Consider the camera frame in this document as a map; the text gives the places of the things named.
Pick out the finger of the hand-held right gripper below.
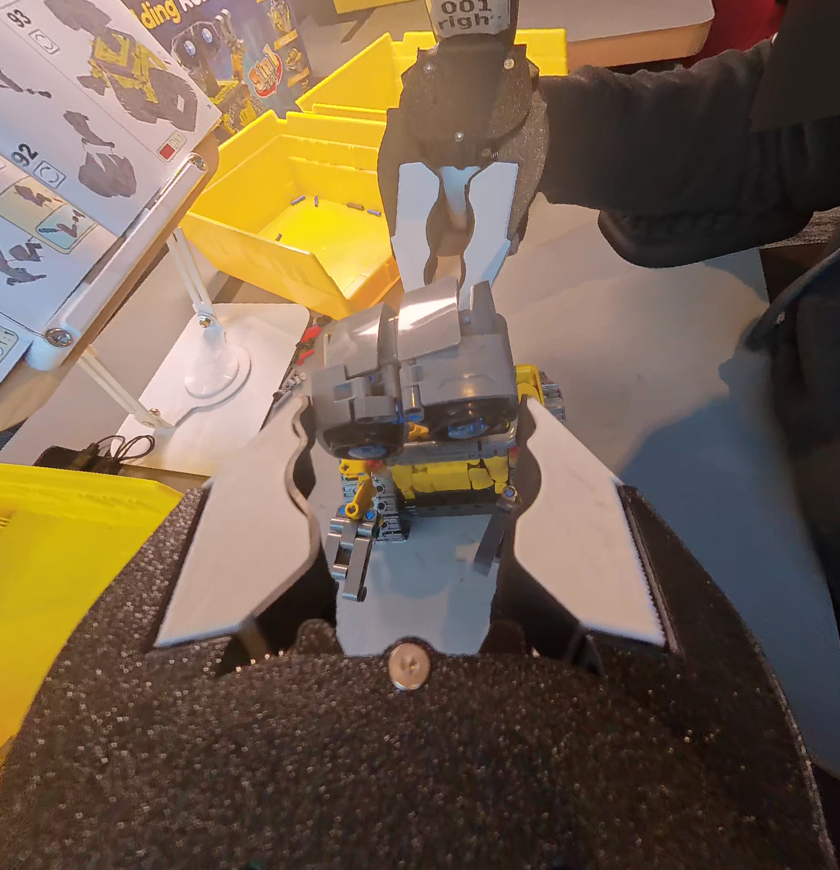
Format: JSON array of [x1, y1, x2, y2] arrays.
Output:
[[389, 162, 444, 301], [456, 162, 521, 315]]

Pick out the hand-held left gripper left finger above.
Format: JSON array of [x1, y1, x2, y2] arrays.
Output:
[[154, 394, 324, 648]]

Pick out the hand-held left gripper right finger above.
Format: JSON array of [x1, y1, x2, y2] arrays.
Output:
[[502, 396, 667, 647]]

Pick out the grey motor block assembly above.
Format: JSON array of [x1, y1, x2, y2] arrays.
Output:
[[310, 277, 518, 464]]

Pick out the yellow tracked toy robot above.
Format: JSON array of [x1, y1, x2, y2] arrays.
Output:
[[327, 363, 568, 604]]

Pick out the yellow plastic parts bin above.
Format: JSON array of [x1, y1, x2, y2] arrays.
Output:
[[181, 109, 403, 322], [0, 461, 185, 806], [295, 27, 570, 125]]

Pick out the white book stand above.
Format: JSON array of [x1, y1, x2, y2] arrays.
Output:
[[0, 153, 312, 437]]

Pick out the instruction booklet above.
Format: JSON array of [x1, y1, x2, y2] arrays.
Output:
[[0, 0, 222, 403]]

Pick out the grey desk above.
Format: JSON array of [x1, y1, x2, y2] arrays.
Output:
[[0, 197, 835, 769]]

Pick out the scattered small building pins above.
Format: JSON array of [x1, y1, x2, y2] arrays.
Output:
[[276, 321, 327, 403]]

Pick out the white side table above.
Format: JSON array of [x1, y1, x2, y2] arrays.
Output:
[[568, 0, 718, 70]]

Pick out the blue robot kit box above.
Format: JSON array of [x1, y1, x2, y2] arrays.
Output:
[[120, 0, 314, 135]]

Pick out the red beanbag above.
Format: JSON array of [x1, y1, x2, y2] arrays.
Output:
[[692, 0, 776, 67]]

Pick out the black cable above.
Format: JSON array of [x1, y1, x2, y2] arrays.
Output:
[[70, 434, 157, 474]]

